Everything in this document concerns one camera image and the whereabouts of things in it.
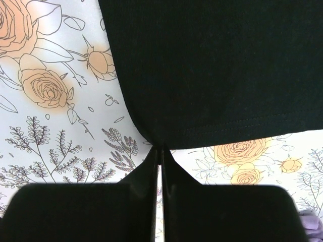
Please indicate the floral patterned table mat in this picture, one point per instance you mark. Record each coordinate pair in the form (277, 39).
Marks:
(64, 119)

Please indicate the black t shirt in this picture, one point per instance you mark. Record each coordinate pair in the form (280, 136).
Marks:
(201, 73)

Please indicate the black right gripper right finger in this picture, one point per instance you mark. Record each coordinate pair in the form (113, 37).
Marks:
(197, 212)

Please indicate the folded purple t shirt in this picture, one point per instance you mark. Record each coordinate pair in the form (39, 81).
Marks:
(312, 225)

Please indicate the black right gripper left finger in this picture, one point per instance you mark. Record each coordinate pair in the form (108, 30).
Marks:
(122, 211)

